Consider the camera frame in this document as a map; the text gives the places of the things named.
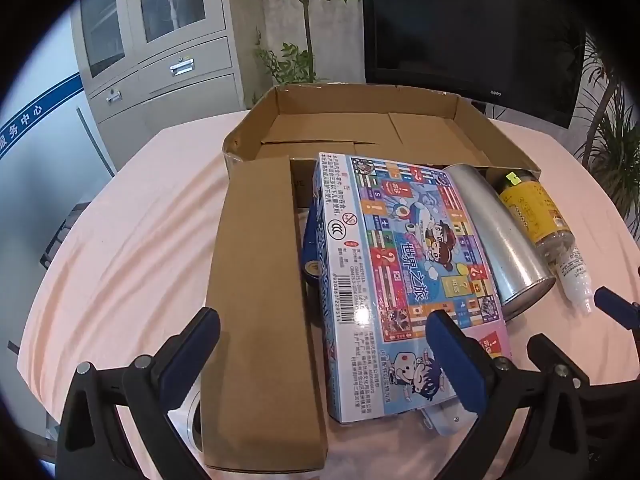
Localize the tall green plant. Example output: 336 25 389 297
235 0 363 106

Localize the yellow label bottle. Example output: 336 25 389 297
487 167 583 266

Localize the dark chair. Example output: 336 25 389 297
40 200 88 271

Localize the brown cardboard box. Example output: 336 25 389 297
202 85 543 473

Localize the grey metal cabinet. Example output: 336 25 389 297
70 0 246 133

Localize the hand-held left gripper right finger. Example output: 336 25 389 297
426 309 593 480

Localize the black television screen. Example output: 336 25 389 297
360 0 587 129

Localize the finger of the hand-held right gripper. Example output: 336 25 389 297
594 286 640 333

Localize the white round container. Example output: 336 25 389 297
169 389 204 453

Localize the white plastic object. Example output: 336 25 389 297
420 402 478 436

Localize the green palm plant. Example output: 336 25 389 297
572 35 640 241

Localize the colourful board game box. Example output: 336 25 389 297
311 151 513 423

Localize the white squeeze bottle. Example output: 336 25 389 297
552 247 607 317

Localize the silver metal can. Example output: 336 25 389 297
442 163 557 322

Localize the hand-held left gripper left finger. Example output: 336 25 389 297
59 306 222 480

